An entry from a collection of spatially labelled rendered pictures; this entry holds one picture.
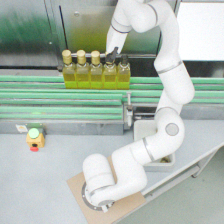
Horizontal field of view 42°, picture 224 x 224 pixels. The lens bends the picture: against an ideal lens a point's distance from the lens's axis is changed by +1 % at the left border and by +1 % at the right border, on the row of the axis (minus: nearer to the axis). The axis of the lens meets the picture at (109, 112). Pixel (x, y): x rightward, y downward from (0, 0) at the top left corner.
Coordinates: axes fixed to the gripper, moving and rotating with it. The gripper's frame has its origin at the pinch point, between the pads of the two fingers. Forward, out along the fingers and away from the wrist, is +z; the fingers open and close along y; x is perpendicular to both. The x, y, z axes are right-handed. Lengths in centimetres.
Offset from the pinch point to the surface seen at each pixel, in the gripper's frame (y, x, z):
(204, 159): 8, 79, 67
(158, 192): 25, 55, 86
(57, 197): 44, -10, 47
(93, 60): 0.0, -5.3, 5.0
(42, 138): 19, -20, 43
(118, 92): 2.5, 9.2, 19.8
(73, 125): 14.0, -7.6, 35.9
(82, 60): -0.2, -9.5, 6.5
